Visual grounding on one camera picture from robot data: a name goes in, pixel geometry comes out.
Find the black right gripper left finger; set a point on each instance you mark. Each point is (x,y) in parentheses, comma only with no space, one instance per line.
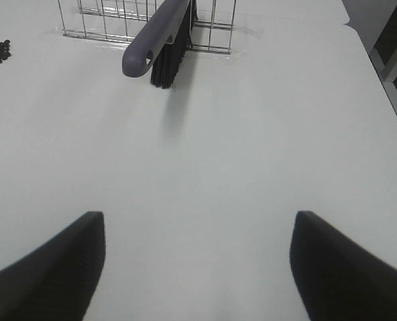
(57,280)

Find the white table leg frame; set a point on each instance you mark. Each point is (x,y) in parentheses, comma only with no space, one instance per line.
(387,74)

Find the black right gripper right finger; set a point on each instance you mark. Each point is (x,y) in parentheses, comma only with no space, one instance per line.
(336,278)

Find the metal wire dish rack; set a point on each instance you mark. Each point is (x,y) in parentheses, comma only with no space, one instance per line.
(120,21)

